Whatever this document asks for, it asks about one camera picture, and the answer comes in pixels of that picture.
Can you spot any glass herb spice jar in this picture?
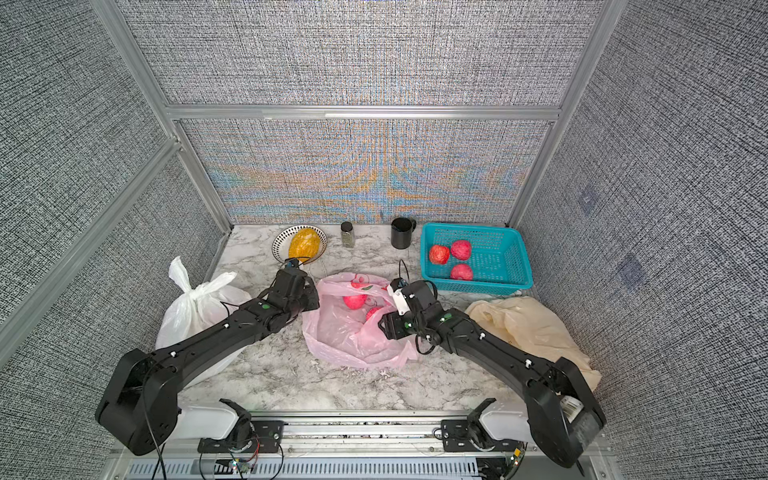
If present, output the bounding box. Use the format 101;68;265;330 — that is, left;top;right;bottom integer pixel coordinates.
340;221;355;249

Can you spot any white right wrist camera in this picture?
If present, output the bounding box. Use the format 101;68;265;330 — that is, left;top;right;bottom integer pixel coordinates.
387;285;410;316

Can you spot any yellow food on plate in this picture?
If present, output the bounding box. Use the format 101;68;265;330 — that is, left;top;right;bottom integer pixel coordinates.
288;228;322;262

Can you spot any patterned plate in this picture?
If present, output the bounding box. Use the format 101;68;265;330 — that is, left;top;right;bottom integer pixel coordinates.
271;225;328;265

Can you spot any cream banana print plastic bag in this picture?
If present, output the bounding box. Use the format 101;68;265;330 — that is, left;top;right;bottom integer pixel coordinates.
465;296;602;392

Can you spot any teal plastic basket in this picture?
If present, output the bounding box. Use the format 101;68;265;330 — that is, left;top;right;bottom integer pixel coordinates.
420;222;534;296

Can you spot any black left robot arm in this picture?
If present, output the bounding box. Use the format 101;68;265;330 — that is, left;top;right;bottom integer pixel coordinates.
95;264;319;456

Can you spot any black cylindrical cup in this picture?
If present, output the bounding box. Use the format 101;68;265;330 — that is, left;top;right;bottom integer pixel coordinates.
390;217;417;250

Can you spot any pink plastic bag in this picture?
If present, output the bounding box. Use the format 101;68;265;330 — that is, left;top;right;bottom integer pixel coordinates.
301;272;419;370

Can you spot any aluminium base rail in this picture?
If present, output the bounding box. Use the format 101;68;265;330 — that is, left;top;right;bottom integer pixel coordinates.
98;411;623;479

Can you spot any pink red apple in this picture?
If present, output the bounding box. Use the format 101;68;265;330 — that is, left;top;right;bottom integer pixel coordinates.
343;294;368;310
365;306;384;323
450;263;474;281

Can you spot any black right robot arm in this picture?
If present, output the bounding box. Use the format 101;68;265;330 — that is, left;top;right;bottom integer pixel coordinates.
378;279;606;468

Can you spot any white plastic bag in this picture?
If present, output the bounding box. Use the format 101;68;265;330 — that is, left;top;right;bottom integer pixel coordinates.
155;256;252;349

